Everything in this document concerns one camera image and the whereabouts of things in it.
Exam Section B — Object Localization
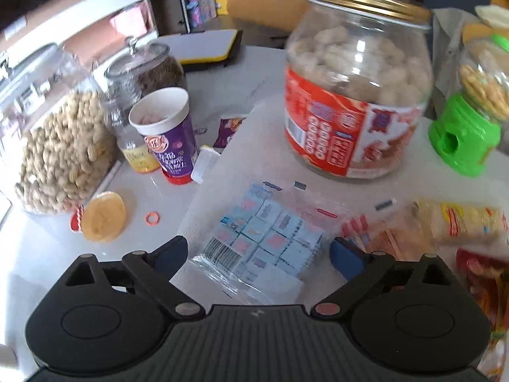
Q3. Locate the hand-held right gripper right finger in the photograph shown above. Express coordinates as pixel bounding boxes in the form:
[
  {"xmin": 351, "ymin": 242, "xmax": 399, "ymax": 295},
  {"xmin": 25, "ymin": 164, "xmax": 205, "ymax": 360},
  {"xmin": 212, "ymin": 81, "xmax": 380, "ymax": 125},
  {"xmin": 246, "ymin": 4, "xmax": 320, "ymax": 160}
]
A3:
[{"xmin": 312, "ymin": 237, "xmax": 455, "ymax": 320}]

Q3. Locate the small white packet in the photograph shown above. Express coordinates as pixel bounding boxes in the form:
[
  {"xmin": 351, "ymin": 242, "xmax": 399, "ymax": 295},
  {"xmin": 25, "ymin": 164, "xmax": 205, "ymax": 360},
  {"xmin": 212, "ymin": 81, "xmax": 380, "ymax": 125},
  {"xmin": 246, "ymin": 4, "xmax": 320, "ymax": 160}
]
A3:
[{"xmin": 191, "ymin": 145, "xmax": 220, "ymax": 184}]

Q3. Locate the small purple snack packet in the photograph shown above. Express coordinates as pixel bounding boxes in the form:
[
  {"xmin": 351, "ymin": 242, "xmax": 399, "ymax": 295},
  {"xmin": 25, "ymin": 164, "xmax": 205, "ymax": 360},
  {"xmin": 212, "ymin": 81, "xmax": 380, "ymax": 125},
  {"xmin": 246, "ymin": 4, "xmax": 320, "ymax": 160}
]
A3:
[{"xmin": 212, "ymin": 117, "xmax": 249, "ymax": 149}]

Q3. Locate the green candy dispenser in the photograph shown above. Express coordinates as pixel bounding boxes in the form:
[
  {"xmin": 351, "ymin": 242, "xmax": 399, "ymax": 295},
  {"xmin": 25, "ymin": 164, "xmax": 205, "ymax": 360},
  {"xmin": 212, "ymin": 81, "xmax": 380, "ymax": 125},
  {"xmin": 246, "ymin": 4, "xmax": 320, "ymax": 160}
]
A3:
[{"xmin": 428, "ymin": 34, "xmax": 509, "ymax": 177}]

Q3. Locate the small bottle yellow label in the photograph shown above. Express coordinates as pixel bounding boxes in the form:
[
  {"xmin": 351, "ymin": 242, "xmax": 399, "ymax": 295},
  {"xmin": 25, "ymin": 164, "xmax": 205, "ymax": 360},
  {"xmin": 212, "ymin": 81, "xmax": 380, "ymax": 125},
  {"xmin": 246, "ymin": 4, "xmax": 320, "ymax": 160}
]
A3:
[{"xmin": 104, "ymin": 95, "xmax": 161, "ymax": 174}]

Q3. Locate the rice cracker packet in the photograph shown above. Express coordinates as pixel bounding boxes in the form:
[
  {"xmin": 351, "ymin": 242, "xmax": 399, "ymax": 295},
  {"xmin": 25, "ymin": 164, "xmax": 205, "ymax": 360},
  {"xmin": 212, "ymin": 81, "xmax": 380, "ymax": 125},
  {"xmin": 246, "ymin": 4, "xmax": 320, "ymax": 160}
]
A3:
[{"xmin": 412, "ymin": 199, "xmax": 509, "ymax": 247}]

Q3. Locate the glass jar of peanuts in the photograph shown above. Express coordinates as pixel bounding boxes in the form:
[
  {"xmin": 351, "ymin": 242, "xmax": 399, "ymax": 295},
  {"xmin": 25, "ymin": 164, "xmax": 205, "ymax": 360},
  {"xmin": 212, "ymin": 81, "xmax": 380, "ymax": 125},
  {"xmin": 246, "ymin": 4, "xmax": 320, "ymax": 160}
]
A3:
[{"xmin": 0, "ymin": 42, "xmax": 120, "ymax": 216}]

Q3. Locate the yellow-edged grey tray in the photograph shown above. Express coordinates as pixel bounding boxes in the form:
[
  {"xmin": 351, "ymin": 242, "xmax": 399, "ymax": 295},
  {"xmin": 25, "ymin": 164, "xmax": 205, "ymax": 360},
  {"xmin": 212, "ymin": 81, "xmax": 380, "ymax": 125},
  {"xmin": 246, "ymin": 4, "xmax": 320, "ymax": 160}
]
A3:
[{"xmin": 157, "ymin": 29, "xmax": 244, "ymax": 68}]

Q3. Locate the round yellow cracker packet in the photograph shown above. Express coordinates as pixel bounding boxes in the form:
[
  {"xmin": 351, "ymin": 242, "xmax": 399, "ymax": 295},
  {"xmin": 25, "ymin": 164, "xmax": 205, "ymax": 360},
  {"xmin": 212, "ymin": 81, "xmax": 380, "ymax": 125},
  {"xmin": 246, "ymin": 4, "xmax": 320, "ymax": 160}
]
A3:
[{"xmin": 81, "ymin": 192, "xmax": 127, "ymax": 243}]

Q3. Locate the clear bag of blue candies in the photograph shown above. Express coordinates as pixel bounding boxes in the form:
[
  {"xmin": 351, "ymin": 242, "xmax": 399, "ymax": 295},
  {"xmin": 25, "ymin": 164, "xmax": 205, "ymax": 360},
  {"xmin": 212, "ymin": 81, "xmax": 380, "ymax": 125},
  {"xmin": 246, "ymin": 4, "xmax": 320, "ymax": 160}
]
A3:
[{"xmin": 190, "ymin": 180, "xmax": 347, "ymax": 305}]

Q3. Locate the purple paper cup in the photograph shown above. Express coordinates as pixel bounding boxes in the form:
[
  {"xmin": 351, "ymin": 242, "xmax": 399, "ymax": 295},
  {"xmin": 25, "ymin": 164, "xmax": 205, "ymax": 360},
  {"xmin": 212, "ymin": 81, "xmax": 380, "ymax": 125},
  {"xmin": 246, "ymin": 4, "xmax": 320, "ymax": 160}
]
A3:
[{"xmin": 128, "ymin": 88, "xmax": 199, "ymax": 185}]

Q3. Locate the large plastic jar red label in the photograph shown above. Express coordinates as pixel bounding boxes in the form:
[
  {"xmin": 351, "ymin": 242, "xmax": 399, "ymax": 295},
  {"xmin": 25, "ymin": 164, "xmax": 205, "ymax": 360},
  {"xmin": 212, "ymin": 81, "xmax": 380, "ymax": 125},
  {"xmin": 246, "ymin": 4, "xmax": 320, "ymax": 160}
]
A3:
[{"xmin": 284, "ymin": 0, "xmax": 434, "ymax": 183}]

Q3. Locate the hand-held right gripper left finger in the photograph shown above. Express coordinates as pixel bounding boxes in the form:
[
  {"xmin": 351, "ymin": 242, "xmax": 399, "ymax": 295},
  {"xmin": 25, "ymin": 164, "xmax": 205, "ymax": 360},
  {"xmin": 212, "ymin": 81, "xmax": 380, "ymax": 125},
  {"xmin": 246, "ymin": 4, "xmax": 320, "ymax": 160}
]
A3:
[{"xmin": 65, "ymin": 236, "xmax": 202, "ymax": 321}]

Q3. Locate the red snack bag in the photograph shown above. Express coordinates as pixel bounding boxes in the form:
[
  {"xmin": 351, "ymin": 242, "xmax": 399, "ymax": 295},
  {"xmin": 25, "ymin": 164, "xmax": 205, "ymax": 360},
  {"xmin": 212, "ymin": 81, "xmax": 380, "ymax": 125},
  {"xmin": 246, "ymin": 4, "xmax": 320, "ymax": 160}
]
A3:
[{"xmin": 456, "ymin": 248, "xmax": 509, "ymax": 382}]

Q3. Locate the orange striped snack packet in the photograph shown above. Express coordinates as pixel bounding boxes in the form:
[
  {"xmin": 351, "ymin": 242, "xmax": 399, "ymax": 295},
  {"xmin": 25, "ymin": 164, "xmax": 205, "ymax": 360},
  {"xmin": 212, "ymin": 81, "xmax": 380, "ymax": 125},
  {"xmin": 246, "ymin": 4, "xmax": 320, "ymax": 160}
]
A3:
[{"xmin": 340, "ymin": 214, "xmax": 430, "ymax": 259}]

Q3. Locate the glass jar of dark tea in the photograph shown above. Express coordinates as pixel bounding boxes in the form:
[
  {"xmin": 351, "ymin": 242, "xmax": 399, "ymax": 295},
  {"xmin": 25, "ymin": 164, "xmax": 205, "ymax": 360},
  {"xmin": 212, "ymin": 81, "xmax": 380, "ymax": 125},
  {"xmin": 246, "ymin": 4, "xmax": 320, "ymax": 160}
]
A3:
[{"xmin": 104, "ymin": 37, "xmax": 188, "ymax": 113}]

